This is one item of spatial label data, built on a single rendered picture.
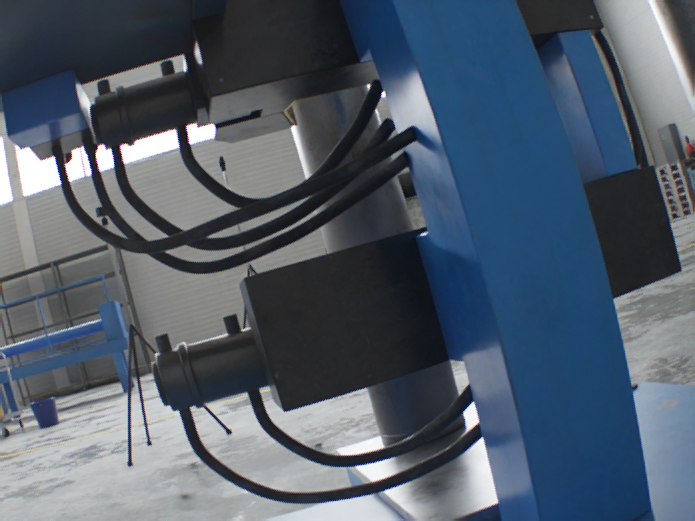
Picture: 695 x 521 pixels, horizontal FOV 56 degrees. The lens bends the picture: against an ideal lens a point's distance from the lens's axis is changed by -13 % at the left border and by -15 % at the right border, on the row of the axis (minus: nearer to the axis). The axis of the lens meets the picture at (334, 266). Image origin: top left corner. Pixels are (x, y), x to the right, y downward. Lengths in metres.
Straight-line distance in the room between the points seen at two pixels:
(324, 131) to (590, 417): 1.04
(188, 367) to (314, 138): 0.75
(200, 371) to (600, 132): 0.79
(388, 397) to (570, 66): 0.90
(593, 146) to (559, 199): 0.36
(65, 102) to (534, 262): 0.75
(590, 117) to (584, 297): 0.43
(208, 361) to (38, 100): 0.52
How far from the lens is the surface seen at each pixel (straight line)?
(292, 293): 1.07
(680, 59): 2.45
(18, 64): 1.14
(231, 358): 1.23
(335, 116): 1.76
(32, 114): 1.20
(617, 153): 1.30
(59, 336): 10.26
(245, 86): 1.12
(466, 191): 0.90
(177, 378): 1.23
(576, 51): 1.32
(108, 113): 1.29
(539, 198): 0.94
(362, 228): 1.72
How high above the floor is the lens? 0.56
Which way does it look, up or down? 2 degrees up
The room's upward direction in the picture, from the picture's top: 16 degrees counter-clockwise
